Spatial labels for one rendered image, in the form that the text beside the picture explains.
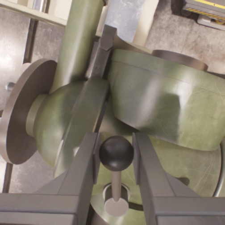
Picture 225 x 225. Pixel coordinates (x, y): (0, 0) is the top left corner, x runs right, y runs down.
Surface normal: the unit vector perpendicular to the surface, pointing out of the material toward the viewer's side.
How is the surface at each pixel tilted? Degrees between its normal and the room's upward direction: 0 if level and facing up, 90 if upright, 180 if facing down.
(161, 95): 21
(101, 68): 0
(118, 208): 0
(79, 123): 28
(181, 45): 0
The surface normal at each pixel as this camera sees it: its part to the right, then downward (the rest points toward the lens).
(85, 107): 0.18, -0.38
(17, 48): -0.03, 0.26
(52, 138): -0.34, 0.08
